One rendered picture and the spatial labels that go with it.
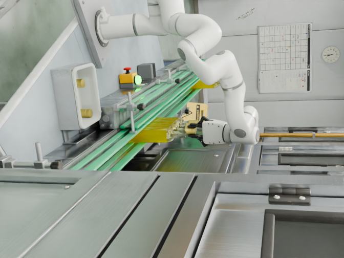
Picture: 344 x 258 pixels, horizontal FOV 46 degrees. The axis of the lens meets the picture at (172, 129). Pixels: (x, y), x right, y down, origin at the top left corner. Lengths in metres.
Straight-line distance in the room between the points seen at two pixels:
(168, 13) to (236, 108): 0.45
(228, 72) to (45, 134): 0.67
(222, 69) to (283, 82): 6.12
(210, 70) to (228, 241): 0.96
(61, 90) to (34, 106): 0.13
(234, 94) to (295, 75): 6.04
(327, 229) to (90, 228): 0.31
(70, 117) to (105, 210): 0.94
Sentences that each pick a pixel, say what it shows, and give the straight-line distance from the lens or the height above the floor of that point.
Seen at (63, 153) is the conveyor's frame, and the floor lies 0.81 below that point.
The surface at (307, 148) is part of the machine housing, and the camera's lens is 2.02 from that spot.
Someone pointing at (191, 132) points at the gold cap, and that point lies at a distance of 1.74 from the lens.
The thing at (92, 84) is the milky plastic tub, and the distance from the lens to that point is 1.61.
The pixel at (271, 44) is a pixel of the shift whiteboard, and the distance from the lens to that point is 7.46.
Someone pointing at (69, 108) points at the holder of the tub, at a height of 0.80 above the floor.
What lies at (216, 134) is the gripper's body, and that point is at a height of 1.27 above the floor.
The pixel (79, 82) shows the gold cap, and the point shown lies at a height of 0.81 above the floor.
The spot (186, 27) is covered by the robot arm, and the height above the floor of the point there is 1.19.
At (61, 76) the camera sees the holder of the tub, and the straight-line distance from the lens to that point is 1.49.
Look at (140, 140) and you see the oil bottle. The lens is 1.74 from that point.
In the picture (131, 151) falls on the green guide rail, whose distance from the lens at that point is 1.66.
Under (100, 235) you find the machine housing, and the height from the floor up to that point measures 1.31.
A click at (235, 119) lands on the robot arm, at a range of 1.51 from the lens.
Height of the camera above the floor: 1.54
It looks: 15 degrees down
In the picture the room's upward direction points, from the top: 90 degrees clockwise
